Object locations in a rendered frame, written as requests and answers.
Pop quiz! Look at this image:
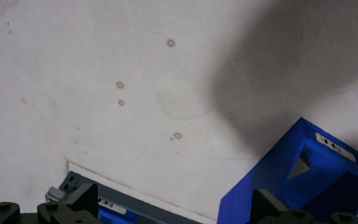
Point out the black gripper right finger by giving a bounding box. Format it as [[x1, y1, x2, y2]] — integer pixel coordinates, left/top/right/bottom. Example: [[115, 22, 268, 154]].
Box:
[[250, 189, 358, 224]]

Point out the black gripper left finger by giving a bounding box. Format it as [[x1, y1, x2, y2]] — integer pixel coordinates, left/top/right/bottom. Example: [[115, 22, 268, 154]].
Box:
[[0, 183, 103, 224]]

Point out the grey rectangular block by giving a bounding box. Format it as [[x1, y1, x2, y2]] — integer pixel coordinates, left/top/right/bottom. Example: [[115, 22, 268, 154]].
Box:
[[288, 151, 310, 179]]

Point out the grey metal shelf rack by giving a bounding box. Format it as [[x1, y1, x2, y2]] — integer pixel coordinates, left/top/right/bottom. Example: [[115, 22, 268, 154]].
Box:
[[45, 171, 202, 224]]

